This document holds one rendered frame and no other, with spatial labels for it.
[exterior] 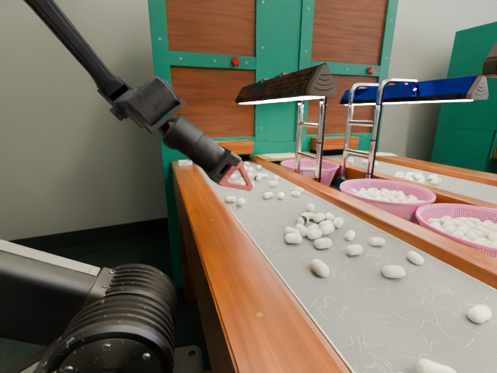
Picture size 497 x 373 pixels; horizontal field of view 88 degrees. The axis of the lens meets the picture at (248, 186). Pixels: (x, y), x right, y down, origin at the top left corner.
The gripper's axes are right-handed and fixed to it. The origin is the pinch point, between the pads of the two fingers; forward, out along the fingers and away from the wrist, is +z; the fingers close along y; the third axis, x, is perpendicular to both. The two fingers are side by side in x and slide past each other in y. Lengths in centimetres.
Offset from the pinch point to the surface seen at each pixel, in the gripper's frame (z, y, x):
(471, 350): 18.5, -36.4, -1.2
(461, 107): 196, 142, -197
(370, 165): 48, 28, -36
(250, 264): 1.9, -15.6, 9.7
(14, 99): -95, 164, 50
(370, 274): 18.4, -21.1, -1.2
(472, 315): 21.0, -33.7, -4.9
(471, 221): 49, -11, -28
